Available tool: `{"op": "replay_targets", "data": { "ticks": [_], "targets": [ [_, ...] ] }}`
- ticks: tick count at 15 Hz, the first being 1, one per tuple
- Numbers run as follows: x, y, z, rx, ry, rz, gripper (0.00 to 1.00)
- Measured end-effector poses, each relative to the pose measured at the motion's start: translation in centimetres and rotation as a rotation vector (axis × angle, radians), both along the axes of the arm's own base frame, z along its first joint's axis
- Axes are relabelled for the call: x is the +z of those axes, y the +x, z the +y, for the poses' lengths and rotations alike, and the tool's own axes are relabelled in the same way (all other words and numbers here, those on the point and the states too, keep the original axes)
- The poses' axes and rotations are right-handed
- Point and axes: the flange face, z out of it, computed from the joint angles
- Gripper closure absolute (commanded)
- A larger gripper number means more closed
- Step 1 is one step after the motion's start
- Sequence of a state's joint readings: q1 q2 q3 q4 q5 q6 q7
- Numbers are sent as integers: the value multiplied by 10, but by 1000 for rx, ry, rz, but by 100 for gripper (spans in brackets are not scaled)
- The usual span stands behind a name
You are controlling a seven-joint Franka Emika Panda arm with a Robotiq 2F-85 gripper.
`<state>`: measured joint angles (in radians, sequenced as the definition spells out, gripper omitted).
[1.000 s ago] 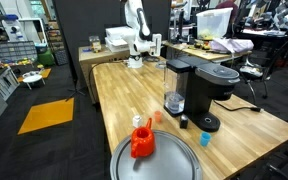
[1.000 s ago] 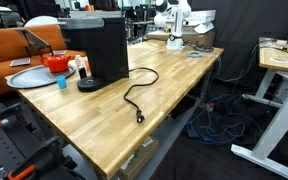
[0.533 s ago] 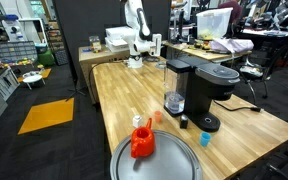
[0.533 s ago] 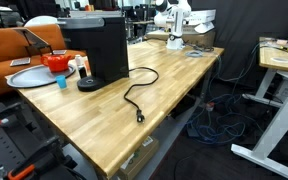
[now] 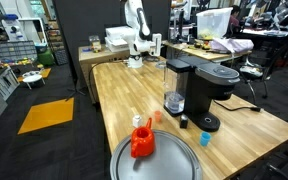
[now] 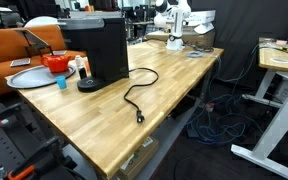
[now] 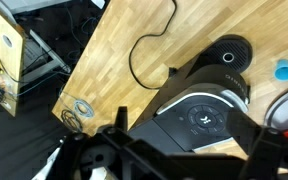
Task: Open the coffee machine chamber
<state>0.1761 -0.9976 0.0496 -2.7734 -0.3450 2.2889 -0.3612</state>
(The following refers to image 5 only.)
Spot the black Keurig coffee machine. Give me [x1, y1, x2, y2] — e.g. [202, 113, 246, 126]
[163, 55, 242, 133]

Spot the white blue machine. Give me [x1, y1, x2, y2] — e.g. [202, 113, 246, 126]
[1, 13, 27, 43]

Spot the small orange plastic cup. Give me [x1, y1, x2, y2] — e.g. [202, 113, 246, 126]
[153, 110, 163, 123]

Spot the clear water tank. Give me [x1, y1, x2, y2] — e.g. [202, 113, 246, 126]
[163, 59, 192, 117]

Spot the small white bottle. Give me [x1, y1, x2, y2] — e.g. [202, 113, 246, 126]
[132, 114, 143, 129]

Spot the red teapot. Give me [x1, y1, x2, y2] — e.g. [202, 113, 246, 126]
[130, 117, 156, 159]

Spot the white flat box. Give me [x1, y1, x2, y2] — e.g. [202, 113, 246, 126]
[105, 25, 135, 40]
[104, 36, 132, 53]

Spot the wooden side table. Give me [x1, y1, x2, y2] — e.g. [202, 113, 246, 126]
[162, 39, 253, 63]

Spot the clear jar with items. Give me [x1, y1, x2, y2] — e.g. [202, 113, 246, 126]
[88, 34, 102, 53]

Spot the black tripod stand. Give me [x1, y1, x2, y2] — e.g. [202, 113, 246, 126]
[65, 66, 87, 101]

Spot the round grey metal tray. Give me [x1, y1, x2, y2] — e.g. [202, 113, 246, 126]
[109, 129, 203, 180]

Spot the small blue plastic cup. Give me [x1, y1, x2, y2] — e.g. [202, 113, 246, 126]
[199, 131, 212, 147]

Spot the black backdrop curtain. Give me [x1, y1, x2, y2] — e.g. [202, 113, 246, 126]
[52, 0, 172, 91]

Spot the clear plastic storage bin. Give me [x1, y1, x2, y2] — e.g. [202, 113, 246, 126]
[196, 7, 234, 40]

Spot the storage shelf rack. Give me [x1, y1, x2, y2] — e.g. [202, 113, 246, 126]
[45, 19, 70, 66]

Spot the pink cloth bag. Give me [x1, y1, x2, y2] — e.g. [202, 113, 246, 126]
[209, 37, 254, 54]

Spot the large orange floor mat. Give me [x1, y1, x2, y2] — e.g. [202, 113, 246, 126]
[17, 97, 76, 136]

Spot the small orange floor mat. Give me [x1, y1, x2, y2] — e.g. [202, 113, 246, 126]
[17, 67, 52, 83]

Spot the green bin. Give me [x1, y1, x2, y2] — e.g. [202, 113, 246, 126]
[37, 49, 56, 67]

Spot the black office chair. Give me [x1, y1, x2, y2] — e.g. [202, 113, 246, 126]
[238, 49, 272, 106]

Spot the white round stool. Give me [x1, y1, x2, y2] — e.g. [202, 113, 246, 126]
[22, 73, 47, 90]

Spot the seated person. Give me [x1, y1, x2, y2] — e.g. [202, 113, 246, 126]
[228, 4, 243, 36]

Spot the grey parts organizer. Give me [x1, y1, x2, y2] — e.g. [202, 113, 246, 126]
[0, 40, 38, 64]

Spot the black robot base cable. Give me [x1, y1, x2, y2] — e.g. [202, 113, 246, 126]
[88, 59, 128, 108]

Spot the black coffee machine power cable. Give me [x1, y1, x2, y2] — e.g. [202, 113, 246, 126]
[213, 99, 262, 113]

